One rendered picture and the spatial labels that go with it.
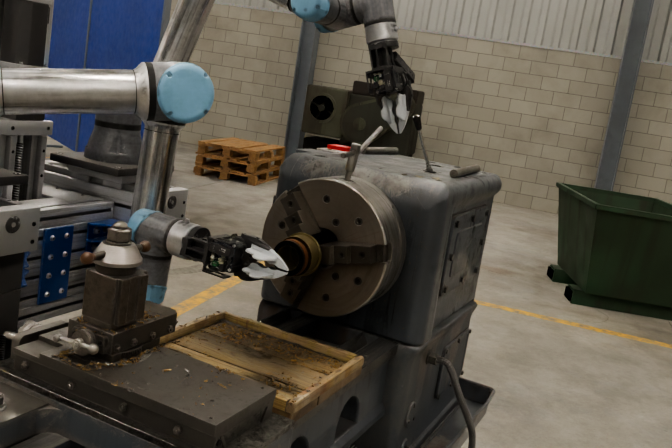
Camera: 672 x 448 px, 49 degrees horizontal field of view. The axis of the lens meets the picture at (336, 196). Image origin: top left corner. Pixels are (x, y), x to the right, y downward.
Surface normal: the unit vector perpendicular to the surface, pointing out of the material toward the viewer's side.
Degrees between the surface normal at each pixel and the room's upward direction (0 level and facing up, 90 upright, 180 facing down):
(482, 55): 90
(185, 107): 89
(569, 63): 90
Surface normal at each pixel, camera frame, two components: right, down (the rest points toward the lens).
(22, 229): 0.90, 0.20
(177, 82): 0.51, 0.20
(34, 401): 0.15, -0.98
